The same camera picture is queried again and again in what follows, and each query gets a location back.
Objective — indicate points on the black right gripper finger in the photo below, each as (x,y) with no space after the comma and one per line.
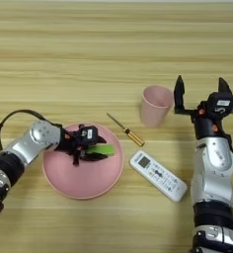
(224,86)
(179,94)

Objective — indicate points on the left black box white label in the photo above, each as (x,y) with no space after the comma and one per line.
(88,135)

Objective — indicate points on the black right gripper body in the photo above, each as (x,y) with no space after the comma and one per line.
(207,125)

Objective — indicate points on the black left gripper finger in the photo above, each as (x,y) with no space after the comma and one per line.
(97,156)
(101,140)

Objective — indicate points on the green rectangular block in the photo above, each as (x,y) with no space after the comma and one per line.
(103,150)

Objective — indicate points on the pink plastic cup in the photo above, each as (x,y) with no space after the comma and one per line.
(156,105)

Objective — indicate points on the pink round plate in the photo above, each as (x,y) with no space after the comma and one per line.
(79,181)

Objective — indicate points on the right black box white label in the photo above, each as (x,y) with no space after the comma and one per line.
(221,104)

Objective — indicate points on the black box white label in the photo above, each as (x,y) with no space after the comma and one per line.
(221,104)
(88,135)

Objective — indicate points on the white remote control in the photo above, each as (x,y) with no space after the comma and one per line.
(159,175)

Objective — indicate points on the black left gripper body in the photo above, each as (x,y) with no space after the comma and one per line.
(70,143)

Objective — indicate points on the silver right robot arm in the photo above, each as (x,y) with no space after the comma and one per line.
(214,171)

